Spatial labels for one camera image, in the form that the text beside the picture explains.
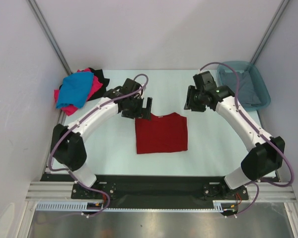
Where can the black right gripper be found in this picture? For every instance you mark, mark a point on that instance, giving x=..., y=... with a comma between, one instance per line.
x=191, y=90

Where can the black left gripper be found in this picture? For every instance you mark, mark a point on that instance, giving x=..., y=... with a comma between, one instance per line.
x=141, y=112

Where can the red t shirt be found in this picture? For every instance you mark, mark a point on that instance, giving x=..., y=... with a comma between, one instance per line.
x=161, y=134

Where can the blue t shirt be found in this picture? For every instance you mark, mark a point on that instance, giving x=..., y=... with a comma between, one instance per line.
x=75, y=90

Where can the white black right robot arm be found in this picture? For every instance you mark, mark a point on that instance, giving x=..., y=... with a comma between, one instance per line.
x=264, y=151

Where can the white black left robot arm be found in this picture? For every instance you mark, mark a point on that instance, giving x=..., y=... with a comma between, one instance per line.
x=68, y=141

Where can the grey t shirt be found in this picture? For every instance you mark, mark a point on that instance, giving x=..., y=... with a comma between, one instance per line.
x=246, y=93

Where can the teal plastic basket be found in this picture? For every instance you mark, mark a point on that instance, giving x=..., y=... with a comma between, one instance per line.
x=257, y=80

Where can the black folded t shirt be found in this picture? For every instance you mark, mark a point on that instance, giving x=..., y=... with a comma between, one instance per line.
x=105, y=81

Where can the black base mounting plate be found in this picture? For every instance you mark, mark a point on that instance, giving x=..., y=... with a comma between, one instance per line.
x=161, y=193

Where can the grey slotted cable duct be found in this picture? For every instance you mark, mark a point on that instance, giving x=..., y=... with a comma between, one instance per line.
x=90, y=207

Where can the right aluminium corner post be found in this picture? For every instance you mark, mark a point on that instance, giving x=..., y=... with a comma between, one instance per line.
x=270, y=30

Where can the aluminium corner post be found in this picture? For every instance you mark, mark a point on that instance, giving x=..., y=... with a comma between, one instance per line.
x=270, y=30
x=37, y=12

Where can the aluminium front frame rail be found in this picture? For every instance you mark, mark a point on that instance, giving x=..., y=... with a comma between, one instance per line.
x=61, y=191

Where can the left aluminium corner post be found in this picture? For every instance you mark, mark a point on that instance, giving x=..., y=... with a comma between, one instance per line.
x=37, y=12

